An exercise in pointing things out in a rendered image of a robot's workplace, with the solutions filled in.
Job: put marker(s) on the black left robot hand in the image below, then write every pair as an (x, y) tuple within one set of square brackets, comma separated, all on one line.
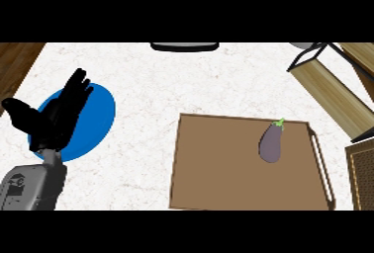
[(55, 122)]

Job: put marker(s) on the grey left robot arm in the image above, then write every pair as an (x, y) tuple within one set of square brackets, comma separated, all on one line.
[(29, 184)]

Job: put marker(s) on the brown wooden tray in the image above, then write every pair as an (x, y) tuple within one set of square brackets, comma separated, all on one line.
[(243, 168)]

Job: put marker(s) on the wooden tiered shelf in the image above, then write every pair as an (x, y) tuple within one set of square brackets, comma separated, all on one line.
[(336, 95)]

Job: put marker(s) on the blue round plate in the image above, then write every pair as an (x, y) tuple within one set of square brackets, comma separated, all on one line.
[(95, 122)]

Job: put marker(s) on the brown wooden cabinet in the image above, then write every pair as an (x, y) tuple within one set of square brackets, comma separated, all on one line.
[(15, 66)]

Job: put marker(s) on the black and grey appliance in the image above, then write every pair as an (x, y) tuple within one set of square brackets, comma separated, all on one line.
[(184, 46)]

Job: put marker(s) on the purple eggplant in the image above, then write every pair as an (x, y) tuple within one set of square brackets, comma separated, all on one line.
[(271, 145)]

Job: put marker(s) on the grey round object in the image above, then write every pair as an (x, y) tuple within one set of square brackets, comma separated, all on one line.
[(303, 44)]

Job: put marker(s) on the brown woven mat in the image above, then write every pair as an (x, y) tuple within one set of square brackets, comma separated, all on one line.
[(363, 178)]

